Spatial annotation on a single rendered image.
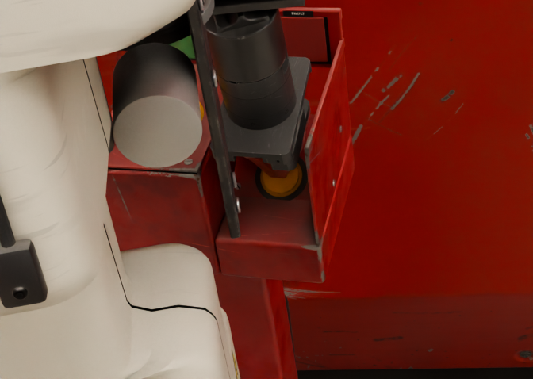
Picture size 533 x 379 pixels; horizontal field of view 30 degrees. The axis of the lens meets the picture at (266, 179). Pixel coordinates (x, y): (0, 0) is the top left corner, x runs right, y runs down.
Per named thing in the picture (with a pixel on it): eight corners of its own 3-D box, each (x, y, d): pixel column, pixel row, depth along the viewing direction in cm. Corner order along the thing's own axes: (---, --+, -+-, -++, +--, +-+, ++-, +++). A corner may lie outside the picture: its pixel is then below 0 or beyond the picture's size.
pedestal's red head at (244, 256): (109, 267, 90) (59, 106, 79) (162, 158, 102) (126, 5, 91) (324, 285, 85) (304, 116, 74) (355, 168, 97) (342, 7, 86)
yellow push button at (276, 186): (262, 200, 90) (257, 194, 88) (267, 160, 91) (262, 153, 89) (304, 203, 89) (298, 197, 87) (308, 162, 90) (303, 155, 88)
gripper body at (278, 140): (313, 72, 84) (302, 9, 78) (292, 169, 78) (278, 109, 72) (239, 69, 85) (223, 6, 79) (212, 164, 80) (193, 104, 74)
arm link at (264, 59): (204, 36, 69) (283, 15, 69) (188, -27, 74) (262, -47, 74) (223, 101, 75) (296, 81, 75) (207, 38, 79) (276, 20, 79)
